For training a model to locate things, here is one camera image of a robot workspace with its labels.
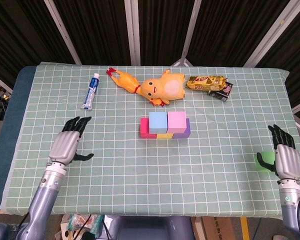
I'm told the green checked tablecloth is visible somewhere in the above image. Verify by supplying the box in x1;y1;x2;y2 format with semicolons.
0;61;290;217

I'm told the yellow foam cube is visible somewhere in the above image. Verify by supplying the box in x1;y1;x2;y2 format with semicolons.
156;132;174;140

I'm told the blue white toothpaste tube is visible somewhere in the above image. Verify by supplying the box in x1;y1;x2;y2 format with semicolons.
80;72;101;111

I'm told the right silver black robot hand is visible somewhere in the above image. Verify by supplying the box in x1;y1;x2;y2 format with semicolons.
256;124;300;181

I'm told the light pink foam cube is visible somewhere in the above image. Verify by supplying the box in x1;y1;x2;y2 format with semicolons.
166;111;187;135

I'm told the purple foam cube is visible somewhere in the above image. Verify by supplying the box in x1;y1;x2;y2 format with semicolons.
172;118;192;140

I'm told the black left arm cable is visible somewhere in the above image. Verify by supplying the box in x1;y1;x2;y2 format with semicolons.
17;211;31;231

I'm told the gold snack packet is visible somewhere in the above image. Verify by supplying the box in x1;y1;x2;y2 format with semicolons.
185;75;227;91

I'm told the magenta foam cube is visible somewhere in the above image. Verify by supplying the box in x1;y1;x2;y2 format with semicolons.
140;117;158;139

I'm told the brown cardboard box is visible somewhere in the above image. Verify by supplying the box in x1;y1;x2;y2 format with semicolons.
191;216;237;240

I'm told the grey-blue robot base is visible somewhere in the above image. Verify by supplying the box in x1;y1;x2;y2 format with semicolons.
103;215;196;240

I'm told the black drink carton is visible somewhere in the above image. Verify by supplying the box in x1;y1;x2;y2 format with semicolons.
207;81;234;103

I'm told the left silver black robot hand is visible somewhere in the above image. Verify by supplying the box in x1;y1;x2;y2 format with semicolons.
48;116;95;166

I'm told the dark blue table pad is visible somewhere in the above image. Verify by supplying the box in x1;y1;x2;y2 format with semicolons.
0;65;37;211

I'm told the light blue foam cube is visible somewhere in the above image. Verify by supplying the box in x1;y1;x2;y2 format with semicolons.
148;111;168;135

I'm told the dark pleated curtain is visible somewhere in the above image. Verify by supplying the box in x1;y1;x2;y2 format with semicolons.
0;0;300;118

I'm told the yellow plush duck toy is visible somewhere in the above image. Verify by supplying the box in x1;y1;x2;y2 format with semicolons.
140;68;186;105

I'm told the green foam cube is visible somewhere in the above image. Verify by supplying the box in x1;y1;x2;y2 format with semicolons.
254;151;277;173

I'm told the orange rubber chicken toy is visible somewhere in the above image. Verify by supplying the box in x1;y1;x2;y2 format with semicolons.
105;66;166;108

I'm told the clear plastic snack bag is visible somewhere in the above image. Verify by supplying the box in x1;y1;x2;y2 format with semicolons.
59;213;105;240

